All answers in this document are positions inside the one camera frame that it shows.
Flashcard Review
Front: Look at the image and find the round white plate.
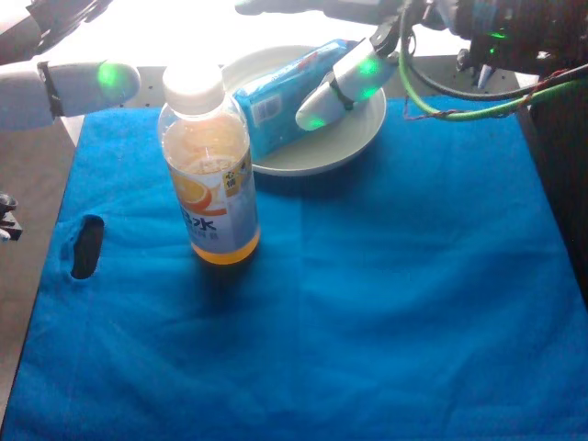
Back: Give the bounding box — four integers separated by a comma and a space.
220, 44, 389, 177

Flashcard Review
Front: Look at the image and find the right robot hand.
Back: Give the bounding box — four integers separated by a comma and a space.
233, 0, 466, 132

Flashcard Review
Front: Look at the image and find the blue cloth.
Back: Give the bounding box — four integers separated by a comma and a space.
0, 96, 588, 441

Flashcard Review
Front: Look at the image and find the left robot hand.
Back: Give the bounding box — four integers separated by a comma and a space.
0, 0, 142, 132

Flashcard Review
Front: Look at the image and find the orange vitamin drink bottle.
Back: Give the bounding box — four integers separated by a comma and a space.
157, 59, 263, 267

